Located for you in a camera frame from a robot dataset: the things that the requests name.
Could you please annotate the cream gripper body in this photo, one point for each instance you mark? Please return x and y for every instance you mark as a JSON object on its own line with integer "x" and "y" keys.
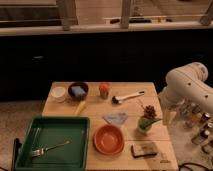
{"x": 168, "y": 114}

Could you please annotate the white handled dish brush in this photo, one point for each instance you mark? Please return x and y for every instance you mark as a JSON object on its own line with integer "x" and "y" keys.
{"x": 120, "y": 99}

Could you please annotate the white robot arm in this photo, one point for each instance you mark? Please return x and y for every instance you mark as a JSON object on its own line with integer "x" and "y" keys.
{"x": 186, "y": 83}

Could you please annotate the red bowl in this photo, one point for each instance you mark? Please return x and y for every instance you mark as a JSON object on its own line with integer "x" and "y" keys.
{"x": 108, "y": 140}

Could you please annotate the dark bowl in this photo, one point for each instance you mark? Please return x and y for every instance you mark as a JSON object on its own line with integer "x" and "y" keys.
{"x": 82, "y": 85}

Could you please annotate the small potted plant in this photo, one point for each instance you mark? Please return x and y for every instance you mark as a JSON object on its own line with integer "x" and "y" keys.
{"x": 148, "y": 118}

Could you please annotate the brown rectangular sponge block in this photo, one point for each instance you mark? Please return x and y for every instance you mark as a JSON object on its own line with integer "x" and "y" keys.
{"x": 144, "y": 150}

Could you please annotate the blue grey cloth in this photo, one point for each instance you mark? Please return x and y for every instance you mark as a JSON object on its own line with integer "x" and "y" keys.
{"x": 116, "y": 118}

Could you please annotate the orange topped spice jar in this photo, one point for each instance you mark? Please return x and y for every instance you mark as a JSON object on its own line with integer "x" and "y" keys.
{"x": 104, "y": 89}

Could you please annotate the yellow banana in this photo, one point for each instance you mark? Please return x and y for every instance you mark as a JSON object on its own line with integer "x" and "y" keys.
{"x": 80, "y": 108}

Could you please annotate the blue sponge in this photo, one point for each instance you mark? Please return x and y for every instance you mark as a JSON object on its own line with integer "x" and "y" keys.
{"x": 78, "y": 91}

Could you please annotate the small white cup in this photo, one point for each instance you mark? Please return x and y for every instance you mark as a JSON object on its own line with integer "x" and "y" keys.
{"x": 58, "y": 93}

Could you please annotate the green plastic tray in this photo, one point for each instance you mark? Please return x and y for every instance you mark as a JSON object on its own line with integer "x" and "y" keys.
{"x": 49, "y": 131}

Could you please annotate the metal fork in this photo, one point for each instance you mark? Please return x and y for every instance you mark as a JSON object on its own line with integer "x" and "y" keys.
{"x": 43, "y": 150}

